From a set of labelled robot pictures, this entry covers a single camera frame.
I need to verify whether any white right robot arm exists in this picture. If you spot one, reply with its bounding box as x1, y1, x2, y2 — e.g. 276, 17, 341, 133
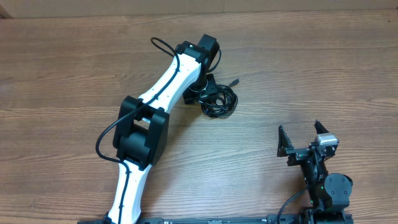
275, 120, 353, 223

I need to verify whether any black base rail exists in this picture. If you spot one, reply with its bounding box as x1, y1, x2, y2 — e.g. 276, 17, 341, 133
77, 213, 354, 224

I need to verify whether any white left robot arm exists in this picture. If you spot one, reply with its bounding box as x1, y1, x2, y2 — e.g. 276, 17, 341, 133
102, 34, 220, 223

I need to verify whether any black cable bundle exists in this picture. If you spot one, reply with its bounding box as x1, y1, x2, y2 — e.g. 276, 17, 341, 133
198, 79, 240, 119

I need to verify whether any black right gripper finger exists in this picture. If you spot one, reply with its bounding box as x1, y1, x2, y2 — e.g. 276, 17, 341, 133
314, 120, 329, 134
277, 125, 294, 157

